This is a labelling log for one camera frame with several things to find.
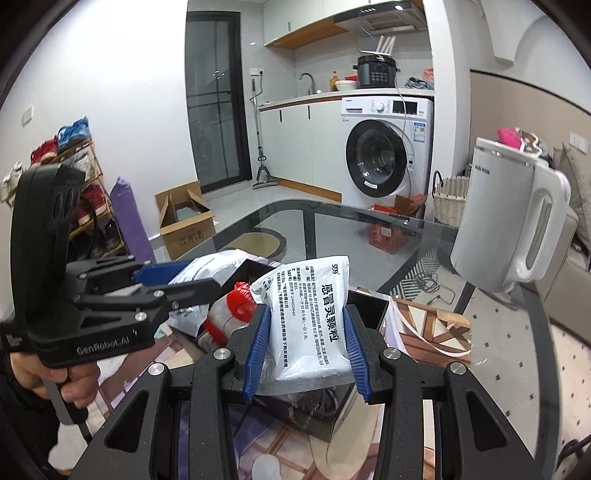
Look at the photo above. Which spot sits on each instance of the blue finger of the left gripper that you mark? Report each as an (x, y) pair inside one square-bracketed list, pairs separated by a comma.
[(155, 274)]

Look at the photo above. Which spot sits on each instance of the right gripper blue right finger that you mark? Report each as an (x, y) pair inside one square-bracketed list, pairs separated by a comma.
[(357, 357)]

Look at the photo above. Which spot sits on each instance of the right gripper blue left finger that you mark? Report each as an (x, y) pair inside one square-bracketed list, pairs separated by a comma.
[(259, 334)]

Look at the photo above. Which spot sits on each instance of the white medicine packet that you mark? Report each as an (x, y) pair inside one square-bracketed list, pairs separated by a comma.
[(307, 348)]

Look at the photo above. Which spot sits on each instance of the left hand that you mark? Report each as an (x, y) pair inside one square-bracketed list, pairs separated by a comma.
[(79, 384)]

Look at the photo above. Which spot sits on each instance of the purple yoga mat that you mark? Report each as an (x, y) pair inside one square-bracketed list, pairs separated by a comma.
[(129, 221)]

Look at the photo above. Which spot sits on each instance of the black storage box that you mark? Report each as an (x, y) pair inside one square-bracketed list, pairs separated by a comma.
[(318, 412)]

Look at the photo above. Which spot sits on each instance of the red white plastic bag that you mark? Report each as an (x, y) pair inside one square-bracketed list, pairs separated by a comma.
[(232, 312)]

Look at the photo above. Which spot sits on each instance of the cardboard box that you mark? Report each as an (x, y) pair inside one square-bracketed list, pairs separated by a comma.
[(185, 220)]

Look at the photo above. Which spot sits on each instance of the wooden shoe rack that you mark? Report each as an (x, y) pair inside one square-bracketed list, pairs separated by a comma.
[(94, 230)]

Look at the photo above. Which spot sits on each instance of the mop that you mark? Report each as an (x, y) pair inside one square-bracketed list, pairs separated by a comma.
[(263, 176)]

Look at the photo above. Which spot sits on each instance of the red box under table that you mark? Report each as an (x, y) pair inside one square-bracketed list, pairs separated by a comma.
[(388, 239)]

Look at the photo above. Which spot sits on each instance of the blue shoes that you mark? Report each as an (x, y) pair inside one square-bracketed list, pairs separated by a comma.
[(71, 135)]

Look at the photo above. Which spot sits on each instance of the white wicker basket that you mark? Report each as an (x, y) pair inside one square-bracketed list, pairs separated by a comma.
[(449, 198)]

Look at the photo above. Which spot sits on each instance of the white electric kettle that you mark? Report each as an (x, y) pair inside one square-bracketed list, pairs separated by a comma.
[(515, 210)]

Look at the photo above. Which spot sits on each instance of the black glass door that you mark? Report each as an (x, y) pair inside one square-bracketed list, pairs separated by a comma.
[(215, 99)]

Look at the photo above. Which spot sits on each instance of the white washing machine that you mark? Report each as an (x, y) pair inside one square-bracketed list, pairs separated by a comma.
[(388, 148)]

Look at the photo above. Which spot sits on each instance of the pink cloth pile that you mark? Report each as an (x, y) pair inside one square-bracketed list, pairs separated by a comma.
[(524, 141)]

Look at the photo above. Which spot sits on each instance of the black pressure cooker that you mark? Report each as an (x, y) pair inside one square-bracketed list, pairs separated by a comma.
[(376, 71)]

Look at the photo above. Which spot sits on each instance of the white wifi router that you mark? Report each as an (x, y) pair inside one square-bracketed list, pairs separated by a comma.
[(385, 47)]

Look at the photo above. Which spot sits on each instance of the range hood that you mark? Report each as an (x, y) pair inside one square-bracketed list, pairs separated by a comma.
[(383, 18)]

